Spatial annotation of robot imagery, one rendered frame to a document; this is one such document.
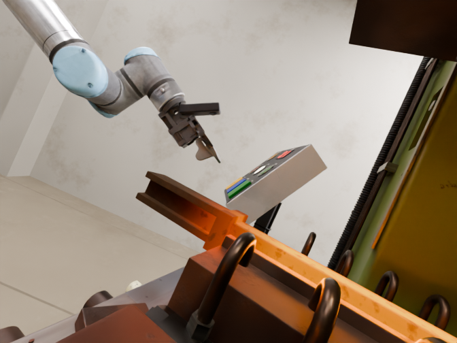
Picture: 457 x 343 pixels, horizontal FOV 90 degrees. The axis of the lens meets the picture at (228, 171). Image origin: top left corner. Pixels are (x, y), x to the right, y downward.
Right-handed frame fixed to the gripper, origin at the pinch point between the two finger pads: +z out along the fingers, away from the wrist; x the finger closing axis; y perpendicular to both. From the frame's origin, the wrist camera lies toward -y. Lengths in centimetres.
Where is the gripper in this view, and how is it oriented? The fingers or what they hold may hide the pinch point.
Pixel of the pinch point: (219, 158)
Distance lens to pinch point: 66.4
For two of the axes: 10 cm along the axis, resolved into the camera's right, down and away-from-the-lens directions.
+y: -8.2, 5.8, -0.2
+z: 5.8, 8.2, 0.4
